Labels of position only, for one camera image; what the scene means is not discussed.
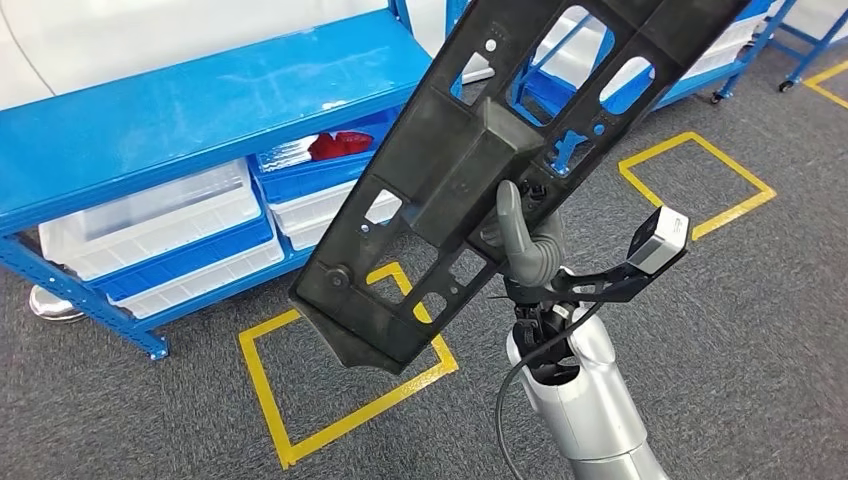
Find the yellow floor tape square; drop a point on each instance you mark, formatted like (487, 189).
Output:
(692, 136)
(289, 456)

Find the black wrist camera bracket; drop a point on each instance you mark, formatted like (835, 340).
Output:
(609, 285)

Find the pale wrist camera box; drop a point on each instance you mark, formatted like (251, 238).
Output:
(662, 238)

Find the blue metal shelf rack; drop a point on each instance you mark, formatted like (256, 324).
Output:
(199, 99)
(629, 99)

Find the long black plastic part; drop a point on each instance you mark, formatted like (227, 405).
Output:
(450, 159)

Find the red item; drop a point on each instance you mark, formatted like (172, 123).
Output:
(341, 146)

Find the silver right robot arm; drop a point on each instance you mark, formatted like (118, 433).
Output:
(590, 411)

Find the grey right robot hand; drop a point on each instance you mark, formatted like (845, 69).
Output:
(530, 258)

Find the blue wheeled cart frame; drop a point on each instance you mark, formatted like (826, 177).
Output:
(786, 84)

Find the chrome stanchion post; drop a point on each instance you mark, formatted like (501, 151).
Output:
(56, 305)

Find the clear plastic bin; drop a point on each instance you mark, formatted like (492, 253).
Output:
(152, 218)

